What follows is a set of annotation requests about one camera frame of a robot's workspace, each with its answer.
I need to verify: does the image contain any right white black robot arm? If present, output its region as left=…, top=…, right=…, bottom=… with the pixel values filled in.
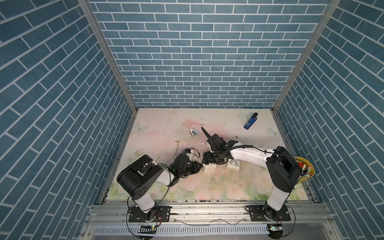
left=202, top=141, right=303, bottom=213

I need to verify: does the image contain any white bow gift box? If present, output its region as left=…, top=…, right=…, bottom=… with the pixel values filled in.
left=227, top=160, right=240, bottom=171
left=204, top=164, right=217, bottom=172

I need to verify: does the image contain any yellow pen cup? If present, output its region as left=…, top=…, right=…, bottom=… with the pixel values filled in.
left=294, top=157, right=315, bottom=184

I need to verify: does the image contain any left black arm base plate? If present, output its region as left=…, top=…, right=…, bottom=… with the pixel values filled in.
left=128, top=206, right=172, bottom=223

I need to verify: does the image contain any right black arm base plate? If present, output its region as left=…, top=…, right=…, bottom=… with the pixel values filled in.
left=245, top=204, right=291, bottom=222

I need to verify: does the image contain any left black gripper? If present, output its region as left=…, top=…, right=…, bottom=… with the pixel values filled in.
left=177, top=161, right=204, bottom=178

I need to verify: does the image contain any aluminium front rail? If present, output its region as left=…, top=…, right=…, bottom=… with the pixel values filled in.
left=85, top=201, right=335, bottom=235

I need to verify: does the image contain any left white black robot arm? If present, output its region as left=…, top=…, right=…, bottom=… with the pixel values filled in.
left=117, top=153, right=203, bottom=214

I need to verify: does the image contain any blue black stapler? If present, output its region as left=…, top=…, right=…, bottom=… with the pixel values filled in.
left=244, top=113, right=258, bottom=130

